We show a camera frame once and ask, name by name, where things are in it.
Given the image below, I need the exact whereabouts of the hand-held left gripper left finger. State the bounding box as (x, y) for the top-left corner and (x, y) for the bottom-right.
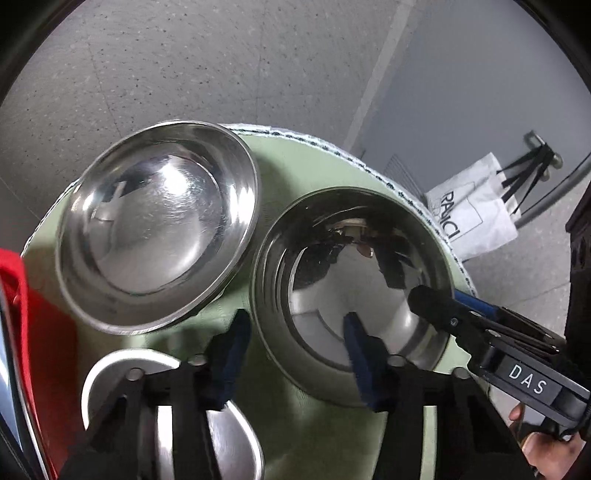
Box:
(60, 308), (253, 480)

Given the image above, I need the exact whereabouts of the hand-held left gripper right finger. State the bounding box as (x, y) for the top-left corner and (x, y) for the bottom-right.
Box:
(343, 312), (533, 480)

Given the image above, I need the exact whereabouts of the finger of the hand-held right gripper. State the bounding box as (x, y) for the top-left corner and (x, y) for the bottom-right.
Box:
(407, 285), (509, 354)
(454, 290), (564, 355)

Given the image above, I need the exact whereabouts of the deep stainless steel bowl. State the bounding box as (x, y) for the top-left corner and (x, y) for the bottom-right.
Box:
(249, 186), (456, 408)

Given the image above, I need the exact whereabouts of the person's right hand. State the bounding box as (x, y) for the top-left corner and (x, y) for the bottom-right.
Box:
(508, 401), (591, 480)

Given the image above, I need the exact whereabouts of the small white-rimmed steel bowl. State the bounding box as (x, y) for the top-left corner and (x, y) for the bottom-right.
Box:
(81, 348), (265, 480)

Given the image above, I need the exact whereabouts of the white paper shopping bag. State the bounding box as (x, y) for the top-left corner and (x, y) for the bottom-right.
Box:
(424, 152), (555, 262)

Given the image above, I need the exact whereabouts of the green round table mat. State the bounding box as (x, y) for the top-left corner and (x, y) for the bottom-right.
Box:
(21, 122), (484, 480)

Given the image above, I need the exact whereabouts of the black furniture piece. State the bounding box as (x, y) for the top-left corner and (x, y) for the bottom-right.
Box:
(564, 188), (591, 365)

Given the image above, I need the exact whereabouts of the floor vent grille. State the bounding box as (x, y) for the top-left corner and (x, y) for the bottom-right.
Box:
(382, 154), (424, 196)

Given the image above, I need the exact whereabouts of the shallow stainless steel plate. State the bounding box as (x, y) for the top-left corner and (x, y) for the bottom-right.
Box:
(55, 120), (259, 335)

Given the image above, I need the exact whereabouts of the red cloth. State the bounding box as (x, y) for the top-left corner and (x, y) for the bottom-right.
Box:
(0, 248), (90, 480)

